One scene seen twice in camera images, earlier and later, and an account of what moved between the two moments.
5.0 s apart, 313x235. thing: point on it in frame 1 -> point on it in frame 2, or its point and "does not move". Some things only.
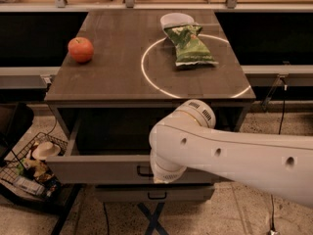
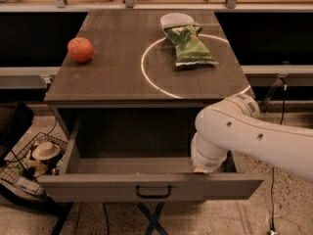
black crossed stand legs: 154,222 does not move
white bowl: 175,19 does not move
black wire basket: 25,168 does not move
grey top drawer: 112,147 -> 131,178
